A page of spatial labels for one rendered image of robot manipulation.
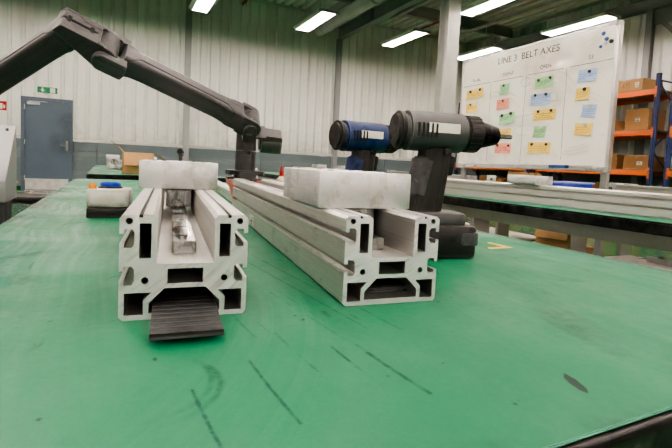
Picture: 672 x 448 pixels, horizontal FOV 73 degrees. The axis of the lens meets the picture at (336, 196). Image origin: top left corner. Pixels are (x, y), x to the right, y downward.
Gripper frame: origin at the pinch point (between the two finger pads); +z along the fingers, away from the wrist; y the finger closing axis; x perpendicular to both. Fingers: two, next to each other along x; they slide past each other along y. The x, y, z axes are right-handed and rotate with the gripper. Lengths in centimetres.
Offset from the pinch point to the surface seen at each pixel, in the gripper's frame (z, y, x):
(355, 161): -13, 13, -49
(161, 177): -9, -22, -60
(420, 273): -2, 2, -93
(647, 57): -289, 964, 576
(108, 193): -3.6, -32.3, -27.9
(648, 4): -407, 970, 591
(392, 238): -5, 1, -88
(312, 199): -8, -7, -83
